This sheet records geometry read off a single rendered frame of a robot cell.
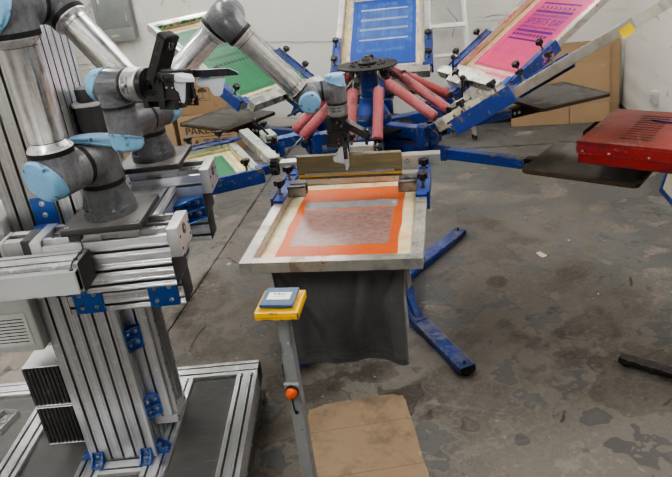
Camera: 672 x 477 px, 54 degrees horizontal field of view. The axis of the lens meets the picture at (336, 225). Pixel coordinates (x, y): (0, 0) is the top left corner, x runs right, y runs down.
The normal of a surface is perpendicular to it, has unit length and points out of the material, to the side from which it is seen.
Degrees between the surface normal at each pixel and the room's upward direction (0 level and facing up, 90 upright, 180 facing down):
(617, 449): 0
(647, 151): 90
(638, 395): 0
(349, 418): 0
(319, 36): 90
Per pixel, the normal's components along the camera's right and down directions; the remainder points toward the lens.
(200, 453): -0.11, -0.90
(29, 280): 0.00, 0.41
